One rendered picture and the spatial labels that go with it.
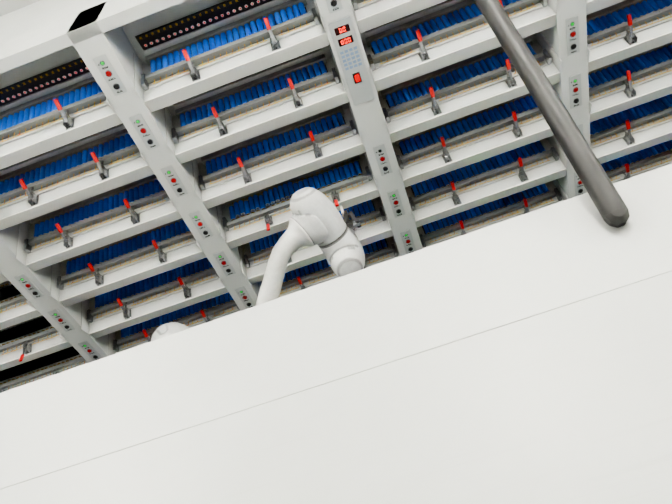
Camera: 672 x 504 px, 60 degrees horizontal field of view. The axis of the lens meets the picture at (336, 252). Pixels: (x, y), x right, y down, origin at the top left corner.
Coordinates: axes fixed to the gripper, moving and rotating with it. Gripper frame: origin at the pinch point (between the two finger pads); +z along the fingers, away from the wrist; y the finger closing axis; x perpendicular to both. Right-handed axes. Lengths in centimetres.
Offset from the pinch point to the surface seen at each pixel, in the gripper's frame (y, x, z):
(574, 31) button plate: 91, 30, 7
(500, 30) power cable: 34, 61, -110
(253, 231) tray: -33.1, -1.8, 16.5
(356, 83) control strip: 20.0, 38.6, 5.1
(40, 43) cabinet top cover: -62, 82, -5
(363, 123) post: 18.3, 24.6, 8.9
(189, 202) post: -48, 19, 11
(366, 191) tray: 11.8, -1.7, 16.2
